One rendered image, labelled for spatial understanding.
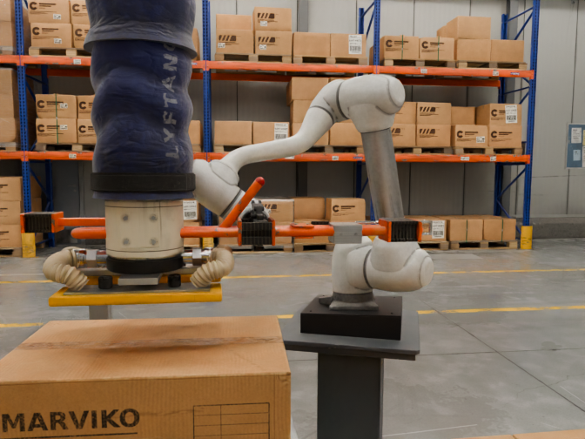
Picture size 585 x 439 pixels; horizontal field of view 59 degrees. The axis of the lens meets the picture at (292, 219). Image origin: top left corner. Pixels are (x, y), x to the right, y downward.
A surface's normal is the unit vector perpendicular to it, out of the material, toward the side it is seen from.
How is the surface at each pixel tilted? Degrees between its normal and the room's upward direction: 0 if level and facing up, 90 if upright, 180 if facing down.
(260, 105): 90
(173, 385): 90
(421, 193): 90
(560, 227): 90
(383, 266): 101
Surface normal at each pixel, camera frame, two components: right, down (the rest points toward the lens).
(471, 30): 0.14, 0.12
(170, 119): 0.69, 0.38
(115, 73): -0.18, -0.25
